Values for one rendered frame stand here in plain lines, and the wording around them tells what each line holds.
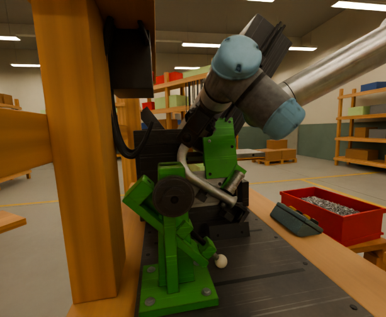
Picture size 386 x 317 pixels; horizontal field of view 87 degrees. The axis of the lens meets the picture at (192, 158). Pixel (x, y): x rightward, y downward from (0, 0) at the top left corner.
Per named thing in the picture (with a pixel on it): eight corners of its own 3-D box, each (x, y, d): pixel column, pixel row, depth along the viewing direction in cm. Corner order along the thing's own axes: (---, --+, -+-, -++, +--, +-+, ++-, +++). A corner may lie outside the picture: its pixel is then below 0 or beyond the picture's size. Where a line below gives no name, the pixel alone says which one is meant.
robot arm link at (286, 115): (295, 114, 44) (257, 80, 44) (317, 110, 33) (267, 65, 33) (268, 140, 46) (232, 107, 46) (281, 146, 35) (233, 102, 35)
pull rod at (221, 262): (225, 261, 47) (224, 238, 46) (229, 270, 44) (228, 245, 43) (201, 265, 46) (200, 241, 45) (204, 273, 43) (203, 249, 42)
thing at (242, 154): (248, 155, 101) (248, 148, 100) (265, 159, 85) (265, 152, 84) (170, 159, 94) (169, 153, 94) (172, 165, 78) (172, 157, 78)
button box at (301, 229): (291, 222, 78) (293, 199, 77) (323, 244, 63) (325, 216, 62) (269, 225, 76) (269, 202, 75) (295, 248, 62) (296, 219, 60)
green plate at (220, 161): (230, 177, 77) (225, 124, 80) (239, 177, 69) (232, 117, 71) (201, 180, 75) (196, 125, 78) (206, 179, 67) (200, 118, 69)
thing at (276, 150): (279, 159, 746) (279, 139, 735) (296, 162, 671) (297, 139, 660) (251, 161, 709) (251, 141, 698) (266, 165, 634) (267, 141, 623)
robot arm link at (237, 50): (249, 84, 31) (208, 47, 31) (225, 114, 42) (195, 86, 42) (276, 55, 33) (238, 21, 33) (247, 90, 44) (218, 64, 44)
